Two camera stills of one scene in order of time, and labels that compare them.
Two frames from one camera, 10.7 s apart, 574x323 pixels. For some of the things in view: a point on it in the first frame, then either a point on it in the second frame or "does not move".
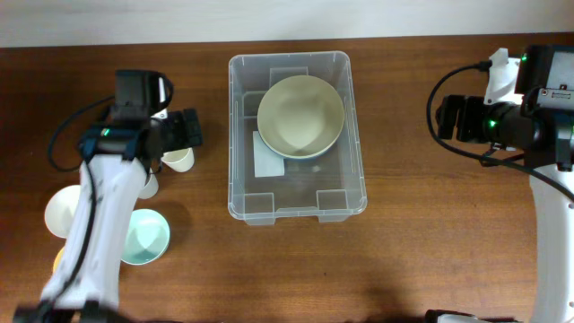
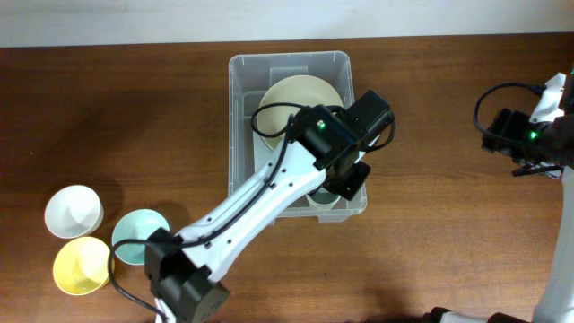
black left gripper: (178, 121) -> (352, 188)
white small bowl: (62, 210) does not move
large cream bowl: (300, 117) does not move
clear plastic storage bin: (330, 187) does not move
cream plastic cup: (180, 160) -> (324, 196)
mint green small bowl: (146, 237) does not move
